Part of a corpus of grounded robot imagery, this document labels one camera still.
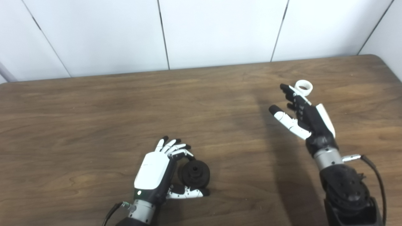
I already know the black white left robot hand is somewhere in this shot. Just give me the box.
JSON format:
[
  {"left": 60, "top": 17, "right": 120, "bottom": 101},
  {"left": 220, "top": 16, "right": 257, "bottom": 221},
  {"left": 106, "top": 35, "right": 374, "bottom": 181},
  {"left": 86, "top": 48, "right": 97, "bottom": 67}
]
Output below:
[{"left": 134, "top": 136, "right": 210, "bottom": 204}]

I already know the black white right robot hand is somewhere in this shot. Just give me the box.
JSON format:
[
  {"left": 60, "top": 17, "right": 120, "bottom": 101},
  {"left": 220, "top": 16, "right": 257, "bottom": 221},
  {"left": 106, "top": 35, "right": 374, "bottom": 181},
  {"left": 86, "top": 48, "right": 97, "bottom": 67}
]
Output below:
[{"left": 269, "top": 83, "right": 339, "bottom": 156}]

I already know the white plastic ring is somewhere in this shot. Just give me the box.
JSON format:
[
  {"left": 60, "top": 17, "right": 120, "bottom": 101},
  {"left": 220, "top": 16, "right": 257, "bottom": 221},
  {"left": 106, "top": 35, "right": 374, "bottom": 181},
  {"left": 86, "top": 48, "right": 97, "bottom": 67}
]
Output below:
[{"left": 295, "top": 80, "right": 313, "bottom": 97}]

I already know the round black plastic part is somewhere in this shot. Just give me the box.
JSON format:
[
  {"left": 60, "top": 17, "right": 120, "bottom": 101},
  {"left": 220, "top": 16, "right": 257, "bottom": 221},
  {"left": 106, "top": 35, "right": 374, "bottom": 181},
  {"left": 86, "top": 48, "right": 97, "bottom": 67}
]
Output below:
[{"left": 178, "top": 160, "right": 210, "bottom": 189}]

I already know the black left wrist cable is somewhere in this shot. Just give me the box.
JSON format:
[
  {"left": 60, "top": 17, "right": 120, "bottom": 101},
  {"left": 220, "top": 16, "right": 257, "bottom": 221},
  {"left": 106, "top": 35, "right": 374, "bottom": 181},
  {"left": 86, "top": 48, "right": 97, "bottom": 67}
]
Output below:
[{"left": 102, "top": 202, "right": 131, "bottom": 226}]

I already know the grey wall corner trim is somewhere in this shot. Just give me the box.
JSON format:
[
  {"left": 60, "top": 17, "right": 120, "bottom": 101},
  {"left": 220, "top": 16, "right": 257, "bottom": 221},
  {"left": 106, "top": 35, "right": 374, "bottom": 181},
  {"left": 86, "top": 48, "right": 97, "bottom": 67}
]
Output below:
[{"left": 0, "top": 61, "right": 18, "bottom": 83}]

